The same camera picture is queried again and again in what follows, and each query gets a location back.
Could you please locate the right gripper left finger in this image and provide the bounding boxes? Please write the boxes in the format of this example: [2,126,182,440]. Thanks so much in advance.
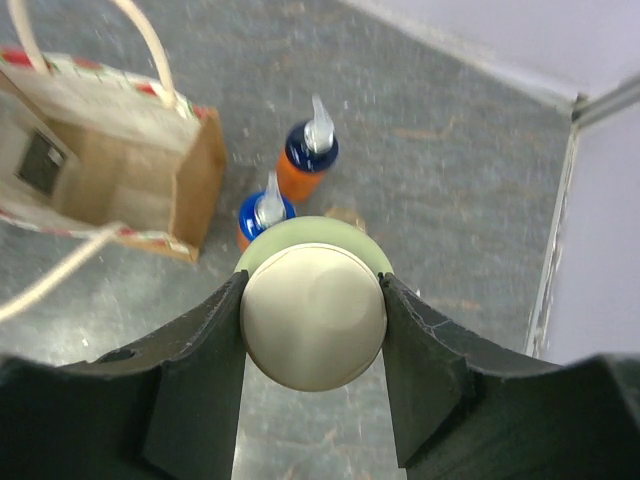
[1,271,248,479]

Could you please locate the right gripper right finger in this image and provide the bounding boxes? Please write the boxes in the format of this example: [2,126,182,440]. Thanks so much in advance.
[380,273,639,479]

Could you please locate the green bottle cream cap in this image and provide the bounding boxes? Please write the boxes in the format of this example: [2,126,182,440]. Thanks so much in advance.
[236,216,393,392]

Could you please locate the orange bottle bright blue pump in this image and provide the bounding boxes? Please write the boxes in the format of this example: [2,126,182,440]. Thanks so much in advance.
[237,171,296,252]

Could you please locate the watermelon canvas tote bag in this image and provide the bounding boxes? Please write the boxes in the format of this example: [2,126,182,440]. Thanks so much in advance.
[1,1,227,320]

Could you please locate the orange bottle dark blue pump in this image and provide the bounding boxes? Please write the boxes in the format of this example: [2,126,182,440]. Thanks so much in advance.
[276,94,339,204]

